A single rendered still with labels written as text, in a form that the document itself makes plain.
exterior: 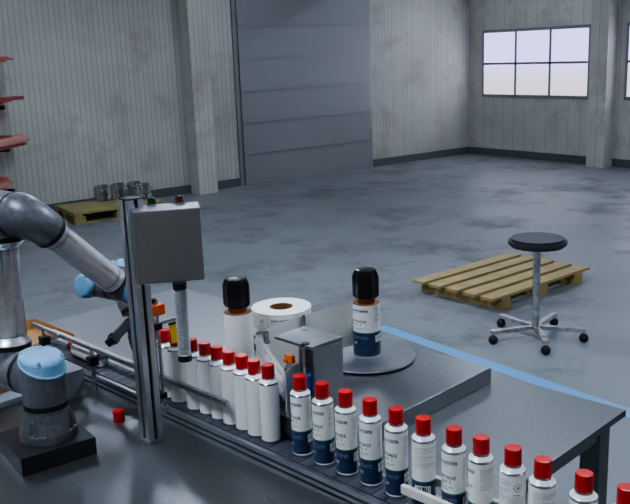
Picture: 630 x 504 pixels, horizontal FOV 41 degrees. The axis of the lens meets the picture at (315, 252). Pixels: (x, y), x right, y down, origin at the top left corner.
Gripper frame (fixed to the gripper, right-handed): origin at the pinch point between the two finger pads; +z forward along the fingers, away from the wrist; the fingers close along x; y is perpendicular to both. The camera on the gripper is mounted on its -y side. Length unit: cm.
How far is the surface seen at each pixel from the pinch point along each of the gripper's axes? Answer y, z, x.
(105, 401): -8.3, 2.5, 16.5
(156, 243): -13, -25, -48
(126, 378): -0.3, -1.8, 14.0
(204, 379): -1.2, 9.7, -27.4
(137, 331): -16.3, -8.0, -29.1
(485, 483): -1, 54, -106
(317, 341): 9, 13, -65
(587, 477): -1, 57, -129
